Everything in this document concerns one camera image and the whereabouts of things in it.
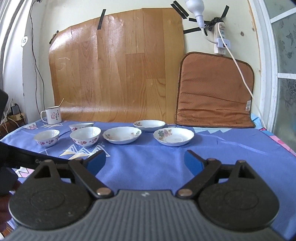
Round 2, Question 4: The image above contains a small red flower bowl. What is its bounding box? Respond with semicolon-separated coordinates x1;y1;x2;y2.
34;130;60;148

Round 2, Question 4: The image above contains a red flower bowl back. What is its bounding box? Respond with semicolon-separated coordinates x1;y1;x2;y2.
69;123;94;132

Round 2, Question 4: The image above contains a large red flower bowl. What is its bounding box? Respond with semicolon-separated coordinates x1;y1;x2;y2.
70;126;101;148

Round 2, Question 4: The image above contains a floral plate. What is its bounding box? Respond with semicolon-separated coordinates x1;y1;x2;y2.
153;127;195;147
103;126;142;145
133;120;166;132

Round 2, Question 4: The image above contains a floral plate back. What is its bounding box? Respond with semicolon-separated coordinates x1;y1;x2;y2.
133;120;166;132

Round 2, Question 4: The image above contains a person left hand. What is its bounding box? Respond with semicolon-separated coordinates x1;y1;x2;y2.
0;181;22;232

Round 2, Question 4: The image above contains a black charger adapter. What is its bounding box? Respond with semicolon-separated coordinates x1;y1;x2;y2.
11;103;21;115

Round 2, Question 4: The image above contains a white enamel mug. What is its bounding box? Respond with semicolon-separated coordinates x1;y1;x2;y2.
40;106;62;125

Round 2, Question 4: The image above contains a blue patterned tablecloth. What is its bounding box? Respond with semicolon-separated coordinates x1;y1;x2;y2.
2;116;295;239

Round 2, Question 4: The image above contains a brown seat cushion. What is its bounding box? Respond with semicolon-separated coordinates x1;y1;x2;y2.
175;52;255;128

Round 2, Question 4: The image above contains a wood pattern vinyl sheet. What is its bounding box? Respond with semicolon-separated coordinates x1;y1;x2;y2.
49;8;185;123

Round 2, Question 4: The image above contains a white power strip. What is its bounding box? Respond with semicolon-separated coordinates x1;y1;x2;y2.
214;22;226;56

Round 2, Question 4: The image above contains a frosted glass window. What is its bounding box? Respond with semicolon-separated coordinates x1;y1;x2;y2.
264;1;295;150

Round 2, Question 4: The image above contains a white light bulb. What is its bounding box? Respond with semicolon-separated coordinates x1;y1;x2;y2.
185;0;205;29

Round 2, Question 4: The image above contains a black thin wall cable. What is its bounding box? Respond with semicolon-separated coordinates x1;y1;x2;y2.
28;0;46;110

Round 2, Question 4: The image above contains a white power cable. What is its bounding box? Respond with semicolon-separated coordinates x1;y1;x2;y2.
218;29;266;128

